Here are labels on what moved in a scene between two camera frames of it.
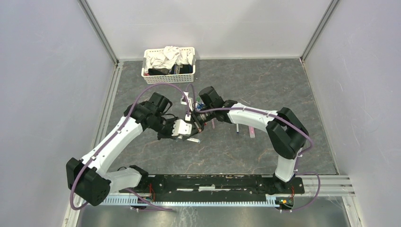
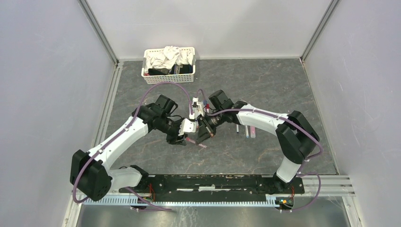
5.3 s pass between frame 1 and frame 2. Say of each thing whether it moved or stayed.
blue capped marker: moved
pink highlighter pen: stayed
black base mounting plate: stayed
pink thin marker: moved
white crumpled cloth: stayed
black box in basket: stayed
